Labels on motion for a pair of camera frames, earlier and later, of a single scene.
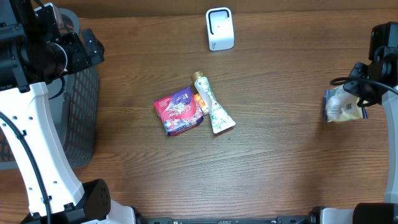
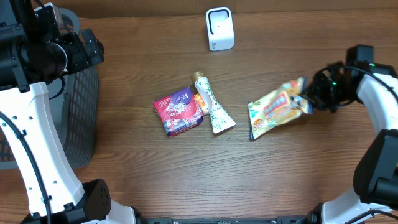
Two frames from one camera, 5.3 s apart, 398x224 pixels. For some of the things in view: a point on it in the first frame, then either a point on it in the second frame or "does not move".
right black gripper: x=354 y=88 → x=313 y=91
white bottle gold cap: x=221 y=120 does not move
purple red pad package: x=178 y=111 does not move
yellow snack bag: x=339 y=106 → x=280 y=107
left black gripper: x=73 y=43 does not move
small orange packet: x=201 y=102 does not move
